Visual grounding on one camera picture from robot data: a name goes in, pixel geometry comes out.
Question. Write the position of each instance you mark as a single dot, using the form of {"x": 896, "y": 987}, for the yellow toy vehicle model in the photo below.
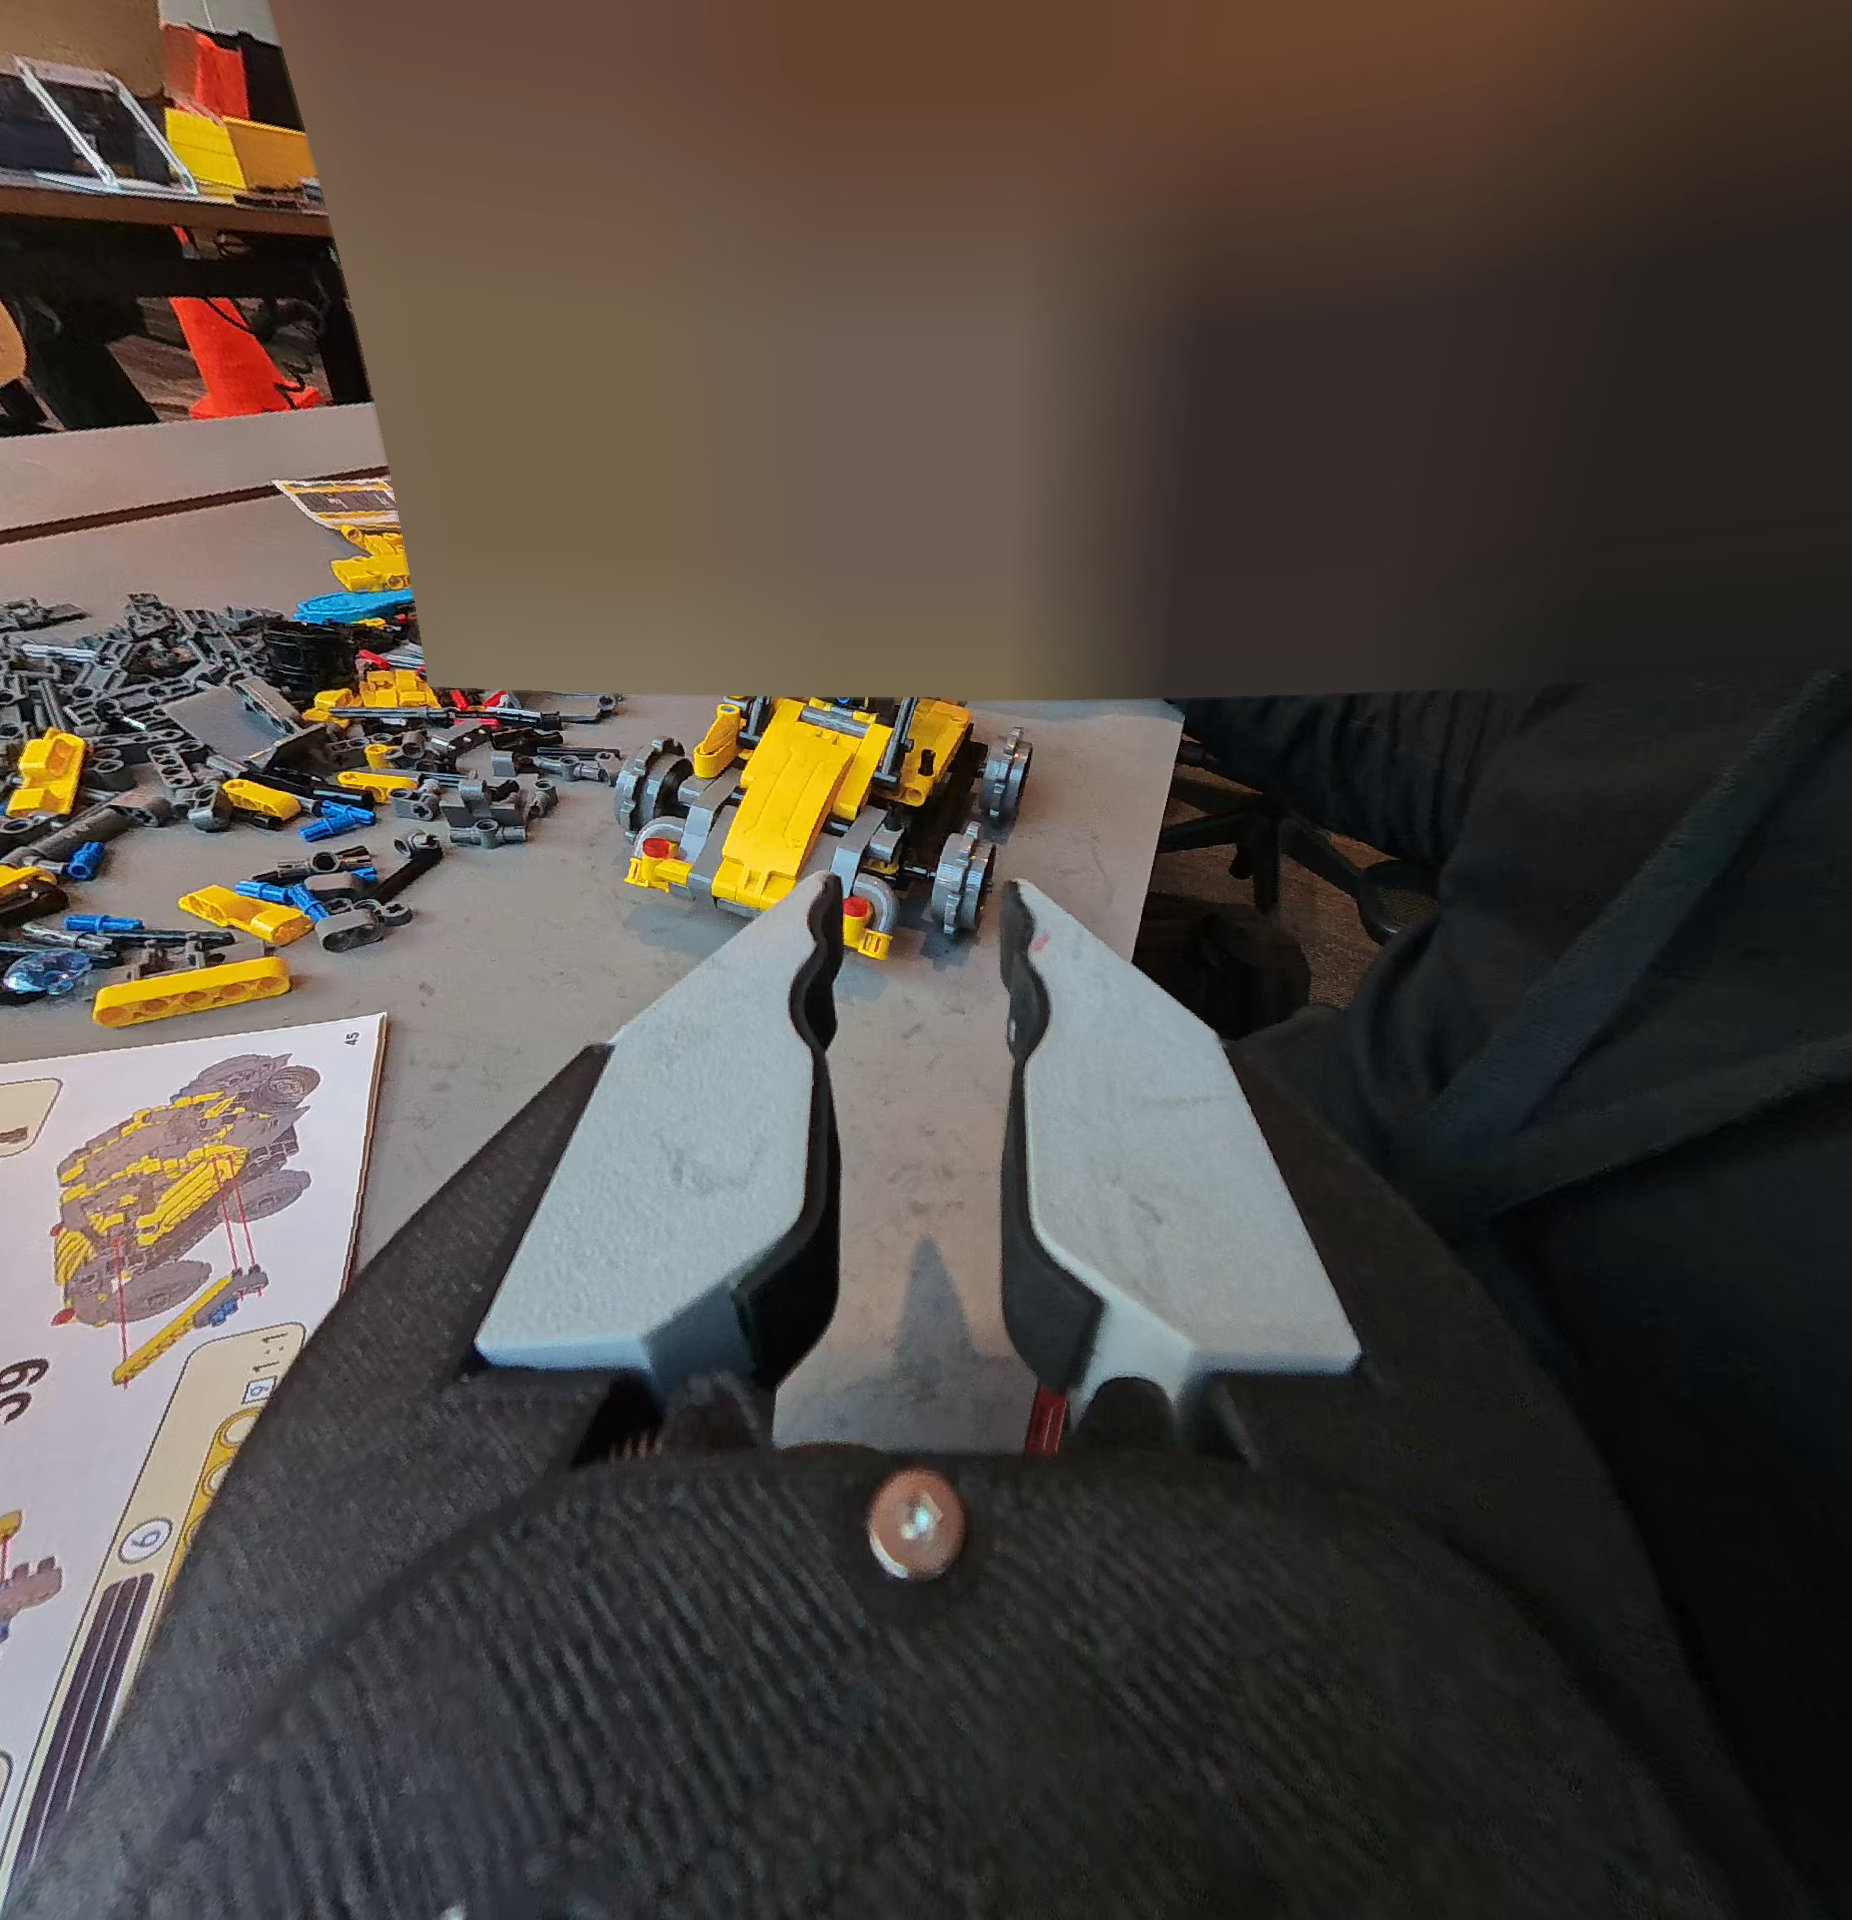
{"x": 784, "y": 795}

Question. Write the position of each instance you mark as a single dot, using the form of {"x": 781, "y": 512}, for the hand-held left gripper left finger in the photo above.
{"x": 671, "y": 1184}

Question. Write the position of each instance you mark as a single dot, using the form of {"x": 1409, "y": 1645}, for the pile of grey track links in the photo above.
{"x": 116, "y": 660}

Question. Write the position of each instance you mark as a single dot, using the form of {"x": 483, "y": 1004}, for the black wheel rim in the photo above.
{"x": 305, "y": 654}

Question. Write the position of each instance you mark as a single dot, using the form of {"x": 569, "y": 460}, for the black chair base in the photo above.
{"x": 1256, "y": 900}

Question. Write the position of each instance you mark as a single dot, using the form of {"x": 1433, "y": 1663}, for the clear blue round dish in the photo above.
{"x": 50, "y": 975}

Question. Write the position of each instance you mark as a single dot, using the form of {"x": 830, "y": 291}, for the grey curved panel piece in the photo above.
{"x": 244, "y": 718}

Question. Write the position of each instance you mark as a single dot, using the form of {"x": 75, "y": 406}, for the yellow stacked beam frame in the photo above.
{"x": 370, "y": 559}

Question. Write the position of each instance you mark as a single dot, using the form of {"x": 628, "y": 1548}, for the yellow plastic bin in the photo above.
{"x": 244, "y": 150}

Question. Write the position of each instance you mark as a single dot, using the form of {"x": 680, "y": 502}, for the pile of mixed coloured pieces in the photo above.
{"x": 416, "y": 782}

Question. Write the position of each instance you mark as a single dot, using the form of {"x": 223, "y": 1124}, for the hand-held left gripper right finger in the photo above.
{"x": 1166, "y": 1199}

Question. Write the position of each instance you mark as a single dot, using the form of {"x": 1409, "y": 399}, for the far work table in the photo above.
{"x": 146, "y": 204}

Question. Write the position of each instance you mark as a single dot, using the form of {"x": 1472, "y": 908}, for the blue brick separator tool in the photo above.
{"x": 359, "y": 605}

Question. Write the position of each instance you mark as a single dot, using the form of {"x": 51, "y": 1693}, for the long yellow holed beam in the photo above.
{"x": 190, "y": 991}

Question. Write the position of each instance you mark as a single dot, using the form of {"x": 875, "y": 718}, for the instruction booklet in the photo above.
{"x": 190, "y": 1349}

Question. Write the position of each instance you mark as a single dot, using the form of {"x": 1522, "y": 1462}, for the orange traffic cone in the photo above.
{"x": 244, "y": 353}

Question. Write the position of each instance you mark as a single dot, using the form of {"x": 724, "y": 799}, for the yellow sticker sheet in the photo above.
{"x": 333, "y": 499}

